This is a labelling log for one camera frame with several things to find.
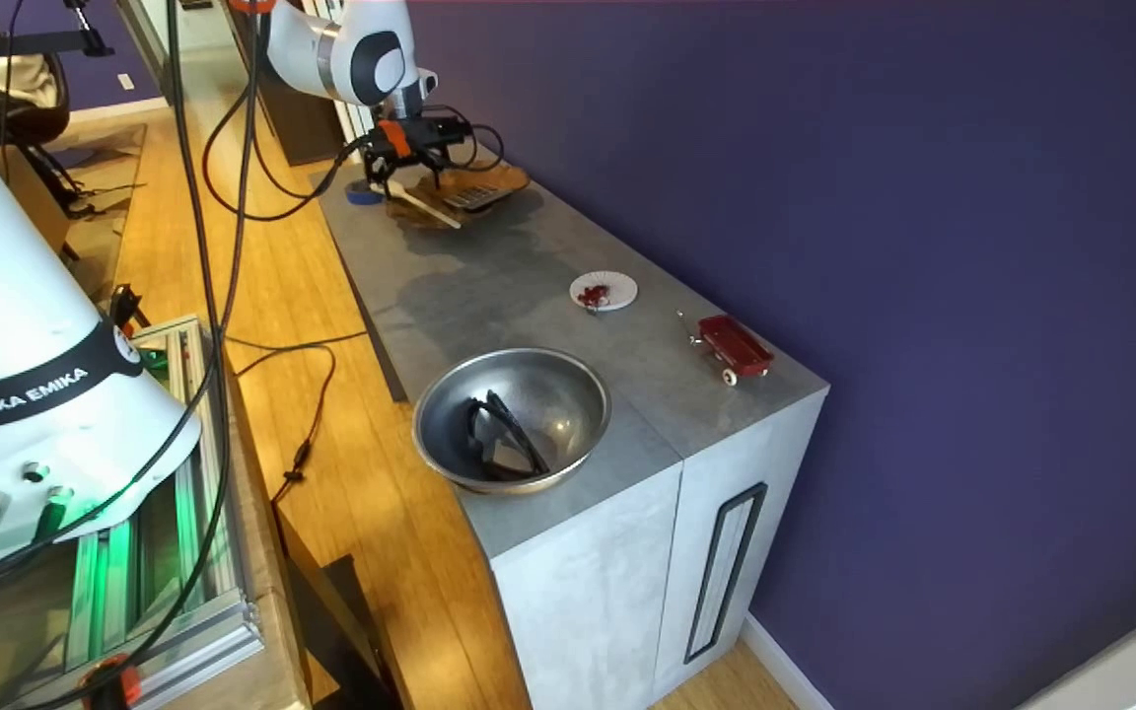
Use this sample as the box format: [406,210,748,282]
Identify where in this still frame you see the black floor cable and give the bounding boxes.
[217,326,375,510]

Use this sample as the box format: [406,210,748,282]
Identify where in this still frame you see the black utensil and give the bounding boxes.
[460,385,558,481]

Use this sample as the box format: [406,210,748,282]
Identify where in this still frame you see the black cabinet door handle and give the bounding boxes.
[682,475,773,665]

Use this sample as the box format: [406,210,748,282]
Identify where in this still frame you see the orange clamp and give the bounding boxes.
[78,649,150,710]

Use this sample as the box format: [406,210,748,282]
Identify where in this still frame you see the red toy car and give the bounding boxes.
[686,310,777,389]

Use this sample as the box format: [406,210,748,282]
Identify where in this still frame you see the grey concrete cabinet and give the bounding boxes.
[309,134,835,710]

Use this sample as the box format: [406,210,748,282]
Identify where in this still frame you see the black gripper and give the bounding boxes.
[359,105,476,201]

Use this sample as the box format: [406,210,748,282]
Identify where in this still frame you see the wooden spoon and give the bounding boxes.
[383,177,469,237]

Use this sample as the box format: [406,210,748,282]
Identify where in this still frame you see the metal robot stand frame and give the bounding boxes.
[0,310,268,710]

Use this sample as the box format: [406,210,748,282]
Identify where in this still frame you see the brown wooden slab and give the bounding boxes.
[388,157,548,241]

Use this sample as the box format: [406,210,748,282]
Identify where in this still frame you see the white door frame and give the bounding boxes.
[329,89,394,148]

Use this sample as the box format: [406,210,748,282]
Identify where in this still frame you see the black office chair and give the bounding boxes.
[0,0,112,222]

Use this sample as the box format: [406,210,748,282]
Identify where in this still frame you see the small white plate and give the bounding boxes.
[564,268,642,319]

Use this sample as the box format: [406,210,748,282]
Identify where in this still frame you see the silver metal bowl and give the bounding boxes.
[409,343,611,500]

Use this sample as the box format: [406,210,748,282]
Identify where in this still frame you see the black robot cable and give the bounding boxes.
[0,0,383,710]

